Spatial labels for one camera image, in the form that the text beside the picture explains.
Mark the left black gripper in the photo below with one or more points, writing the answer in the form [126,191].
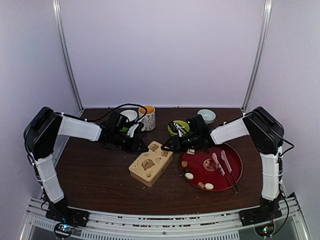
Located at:
[134,146]

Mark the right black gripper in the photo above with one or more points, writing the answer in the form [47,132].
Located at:
[175,144]

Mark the beige bear tin lid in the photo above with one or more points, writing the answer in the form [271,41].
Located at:
[155,149]

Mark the beige metal tin box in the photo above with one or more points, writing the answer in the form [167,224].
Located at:
[148,168]

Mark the pink cat paw tongs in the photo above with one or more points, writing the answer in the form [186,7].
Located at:
[225,169]

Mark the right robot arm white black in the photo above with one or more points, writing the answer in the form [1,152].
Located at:
[266,133]

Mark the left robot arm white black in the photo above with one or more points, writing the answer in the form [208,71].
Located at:
[41,134]

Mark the white chocolate pieces top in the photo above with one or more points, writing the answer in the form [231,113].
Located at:
[190,151]

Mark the caramel square chocolate left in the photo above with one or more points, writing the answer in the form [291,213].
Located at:
[184,164]

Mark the white round chocolate left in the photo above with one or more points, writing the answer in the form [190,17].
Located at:
[189,175]

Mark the caramel brown chocolate front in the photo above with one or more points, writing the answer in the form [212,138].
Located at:
[201,185]

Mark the white round chocolate front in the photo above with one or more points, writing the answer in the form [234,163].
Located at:
[209,186]

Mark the lime green bowl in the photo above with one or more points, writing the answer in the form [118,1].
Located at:
[181,125]

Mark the green saucer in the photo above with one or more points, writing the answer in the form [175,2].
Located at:
[123,129]

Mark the white floral mug orange inside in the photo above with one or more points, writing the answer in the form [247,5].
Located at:
[147,116]

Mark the white and navy bowl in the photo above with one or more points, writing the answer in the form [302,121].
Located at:
[131,115]

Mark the pale blue ceramic bowl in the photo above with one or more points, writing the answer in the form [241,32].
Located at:
[208,115]

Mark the red round tray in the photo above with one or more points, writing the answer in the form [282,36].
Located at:
[204,170]

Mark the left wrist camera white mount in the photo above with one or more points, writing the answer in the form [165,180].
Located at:
[134,129]

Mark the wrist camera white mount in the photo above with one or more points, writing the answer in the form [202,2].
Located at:
[177,127]
[134,129]

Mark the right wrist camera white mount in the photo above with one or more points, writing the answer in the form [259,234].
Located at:
[177,127]

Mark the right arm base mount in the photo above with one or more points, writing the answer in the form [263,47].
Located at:
[262,222]

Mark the right aluminium frame post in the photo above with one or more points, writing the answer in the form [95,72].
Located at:
[264,30]

